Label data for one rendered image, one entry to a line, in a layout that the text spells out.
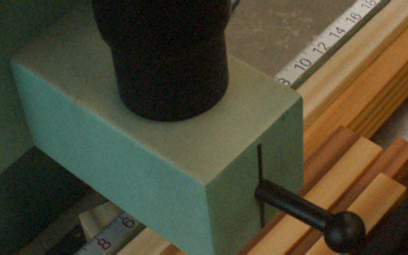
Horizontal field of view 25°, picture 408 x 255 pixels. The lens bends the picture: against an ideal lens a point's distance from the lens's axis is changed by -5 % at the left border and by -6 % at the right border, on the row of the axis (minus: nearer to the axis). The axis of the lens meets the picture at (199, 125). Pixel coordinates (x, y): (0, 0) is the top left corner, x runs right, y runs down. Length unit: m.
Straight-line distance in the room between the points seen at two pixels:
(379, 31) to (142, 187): 0.26
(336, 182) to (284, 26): 1.55
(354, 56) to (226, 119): 0.22
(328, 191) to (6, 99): 0.19
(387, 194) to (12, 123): 0.21
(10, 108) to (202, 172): 0.13
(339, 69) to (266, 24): 1.48
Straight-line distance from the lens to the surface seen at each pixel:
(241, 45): 2.05
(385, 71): 0.64
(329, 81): 0.62
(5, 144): 0.51
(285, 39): 2.06
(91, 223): 0.71
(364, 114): 0.62
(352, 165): 0.56
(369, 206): 0.52
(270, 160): 0.44
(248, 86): 0.45
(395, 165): 0.57
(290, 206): 0.44
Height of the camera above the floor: 1.38
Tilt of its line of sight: 47 degrees down
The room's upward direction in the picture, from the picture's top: 7 degrees counter-clockwise
